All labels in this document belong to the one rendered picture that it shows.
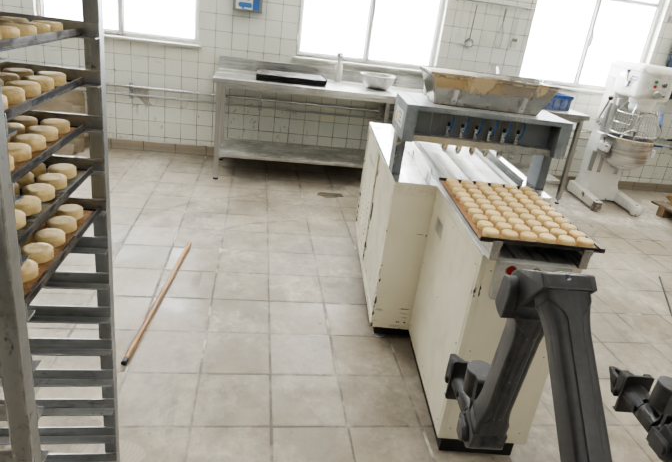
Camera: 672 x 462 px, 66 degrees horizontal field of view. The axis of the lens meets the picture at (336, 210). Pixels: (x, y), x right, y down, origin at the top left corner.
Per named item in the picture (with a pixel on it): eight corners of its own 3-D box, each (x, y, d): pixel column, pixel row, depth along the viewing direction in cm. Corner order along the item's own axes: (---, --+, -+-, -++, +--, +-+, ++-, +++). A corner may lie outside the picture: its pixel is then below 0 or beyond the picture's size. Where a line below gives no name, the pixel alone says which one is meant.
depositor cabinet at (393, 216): (353, 236, 376) (369, 122, 346) (449, 245, 380) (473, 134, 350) (367, 341, 257) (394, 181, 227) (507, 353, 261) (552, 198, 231)
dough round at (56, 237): (29, 248, 92) (28, 238, 92) (41, 236, 97) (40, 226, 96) (59, 250, 93) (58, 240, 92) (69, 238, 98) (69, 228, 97)
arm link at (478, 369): (460, 445, 101) (504, 448, 101) (469, 397, 97) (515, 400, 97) (447, 403, 112) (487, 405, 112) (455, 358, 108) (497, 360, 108)
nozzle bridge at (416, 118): (385, 160, 257) (396, 91, 245) (525, 176, 262) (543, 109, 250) (394, 181, 226) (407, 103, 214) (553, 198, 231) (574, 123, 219)
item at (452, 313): (404, 343, 259) (438, 173, 227) (471, 349, 261) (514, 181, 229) (432, 456, 193) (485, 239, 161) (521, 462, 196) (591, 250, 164)
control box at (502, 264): (487, 294, 169) (497, 256, 164) (557, 301, 171) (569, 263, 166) (490, 300, 166) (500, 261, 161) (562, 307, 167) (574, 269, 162)
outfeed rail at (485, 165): (440, 130, 349) (442, 120, 347) (445, 130, 349) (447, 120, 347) (578, 269, 162) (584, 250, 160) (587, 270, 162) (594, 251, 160)
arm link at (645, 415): (647, 441, 109) (672, 444, 110) (659, 416, 107) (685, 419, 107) (629, 417, 116) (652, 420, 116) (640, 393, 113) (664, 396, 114)
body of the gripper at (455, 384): (443, 393, 120) (450, 416, 113) (452, 356, 116) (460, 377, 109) (470, 395, 120) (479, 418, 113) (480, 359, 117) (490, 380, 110)
